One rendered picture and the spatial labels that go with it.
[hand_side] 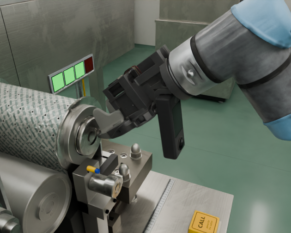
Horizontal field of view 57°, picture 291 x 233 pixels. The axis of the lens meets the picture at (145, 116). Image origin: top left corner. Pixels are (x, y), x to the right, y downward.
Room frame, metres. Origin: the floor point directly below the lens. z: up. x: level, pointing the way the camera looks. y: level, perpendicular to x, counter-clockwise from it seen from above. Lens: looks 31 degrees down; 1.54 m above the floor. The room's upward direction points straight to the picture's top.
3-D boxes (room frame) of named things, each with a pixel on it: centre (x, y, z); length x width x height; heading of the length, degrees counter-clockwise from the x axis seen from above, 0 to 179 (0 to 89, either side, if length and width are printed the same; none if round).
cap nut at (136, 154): (0.63, 0.03, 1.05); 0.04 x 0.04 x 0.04
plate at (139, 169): (0.66, 0.19, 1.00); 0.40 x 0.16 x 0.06; 66
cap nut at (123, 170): (0.54, 0.06, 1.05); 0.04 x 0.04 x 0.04
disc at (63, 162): (0.43, 0.12, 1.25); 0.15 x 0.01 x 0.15; 156
